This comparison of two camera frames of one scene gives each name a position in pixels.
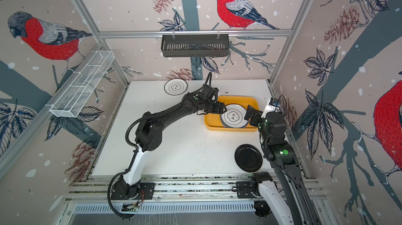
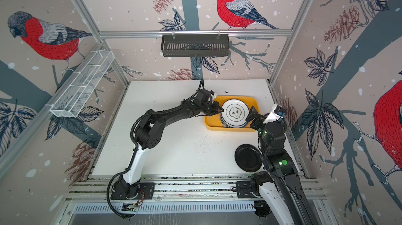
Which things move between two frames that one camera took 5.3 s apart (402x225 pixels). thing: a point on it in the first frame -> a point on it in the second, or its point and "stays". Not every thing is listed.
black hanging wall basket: (195, 45) stays
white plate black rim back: (175, 87) -> (235, 113)
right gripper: (251, 112) stays
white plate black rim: (234, 116) stays
